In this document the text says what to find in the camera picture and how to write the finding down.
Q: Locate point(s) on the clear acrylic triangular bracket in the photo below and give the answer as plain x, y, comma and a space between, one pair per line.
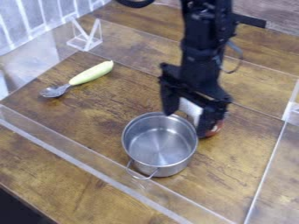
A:
84, 41

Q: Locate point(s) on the red spotted toy mushroom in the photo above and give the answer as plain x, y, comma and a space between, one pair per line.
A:
212, 128

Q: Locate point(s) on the black bar on table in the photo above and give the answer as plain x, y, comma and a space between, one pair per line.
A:
241, 19

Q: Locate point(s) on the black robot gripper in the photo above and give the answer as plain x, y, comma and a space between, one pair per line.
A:
209, 26

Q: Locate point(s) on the clear acrylic right bracket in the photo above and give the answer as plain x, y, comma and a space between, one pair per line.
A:
291, 111

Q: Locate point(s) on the clear acrylic front barrier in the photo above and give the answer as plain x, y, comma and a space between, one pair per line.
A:
159, 197

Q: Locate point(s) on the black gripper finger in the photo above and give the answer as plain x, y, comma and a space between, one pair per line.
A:
209, 115

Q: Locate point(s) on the green handled metal spoon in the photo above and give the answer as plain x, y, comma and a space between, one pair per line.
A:
86, 76

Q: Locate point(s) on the silver metal pot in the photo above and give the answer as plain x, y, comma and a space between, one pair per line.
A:
159, 142

